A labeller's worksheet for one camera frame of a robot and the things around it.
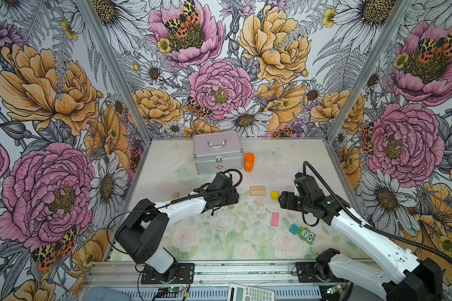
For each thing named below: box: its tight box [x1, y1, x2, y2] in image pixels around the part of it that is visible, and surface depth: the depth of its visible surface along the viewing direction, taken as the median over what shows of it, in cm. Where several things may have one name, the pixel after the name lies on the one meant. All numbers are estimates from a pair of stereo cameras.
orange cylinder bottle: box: [243, 152, 255, 172], surface depth 104 cm
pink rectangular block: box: [270, 211, 280, 228], surface depth 91 cm
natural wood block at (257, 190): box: [249, 185, 267, 197], surface depth 99 cm
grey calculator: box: [226, 282, 275, 301], surface depth 70 cm
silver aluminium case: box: [192, 130, 244, 175], surface depth 101 cm
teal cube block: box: [288, 223, 300, 236], surface depth 87 cm
